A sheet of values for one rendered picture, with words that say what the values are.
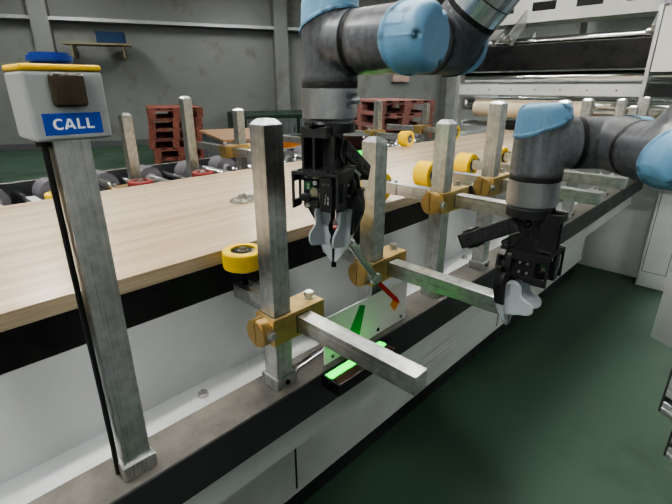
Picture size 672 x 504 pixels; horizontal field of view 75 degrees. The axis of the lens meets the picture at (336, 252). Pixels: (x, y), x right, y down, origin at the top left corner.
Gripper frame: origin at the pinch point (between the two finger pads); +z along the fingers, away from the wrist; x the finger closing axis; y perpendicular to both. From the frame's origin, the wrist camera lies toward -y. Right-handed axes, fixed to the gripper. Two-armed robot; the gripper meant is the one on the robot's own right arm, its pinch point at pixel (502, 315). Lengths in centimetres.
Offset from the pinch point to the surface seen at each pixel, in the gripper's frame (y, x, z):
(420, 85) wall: -665, 961, -48
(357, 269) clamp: -26.6, -8.3, -3.9
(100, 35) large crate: -909, 273, -140
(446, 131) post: -25.2, 19.5, -28.7
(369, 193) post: -26.1, -5.5, -18.9
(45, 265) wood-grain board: -61, -53, -9
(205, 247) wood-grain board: -49, -28, -9
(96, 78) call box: -23, -52, -39
